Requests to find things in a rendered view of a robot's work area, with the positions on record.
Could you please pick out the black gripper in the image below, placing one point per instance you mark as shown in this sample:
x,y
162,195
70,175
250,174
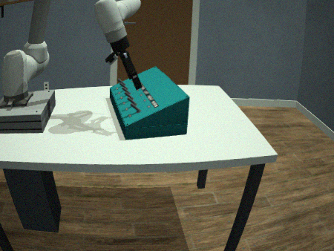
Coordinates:
x,y
120,46

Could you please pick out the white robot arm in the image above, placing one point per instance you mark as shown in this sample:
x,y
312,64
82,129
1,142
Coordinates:
x,y
17,70

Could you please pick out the teal console panel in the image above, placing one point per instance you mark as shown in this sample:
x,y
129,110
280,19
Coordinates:
x,y
159,109

